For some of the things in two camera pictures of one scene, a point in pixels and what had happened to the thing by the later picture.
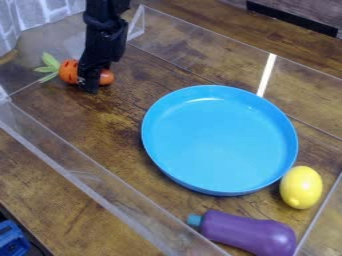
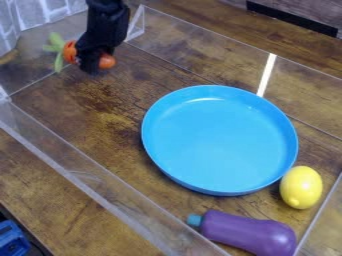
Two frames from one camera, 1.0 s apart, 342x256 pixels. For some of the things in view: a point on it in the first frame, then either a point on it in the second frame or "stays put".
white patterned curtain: (23, 14) stays put
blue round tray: (223, 140) stays put
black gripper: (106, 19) stays put
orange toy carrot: (67, 71) → (65, 51)
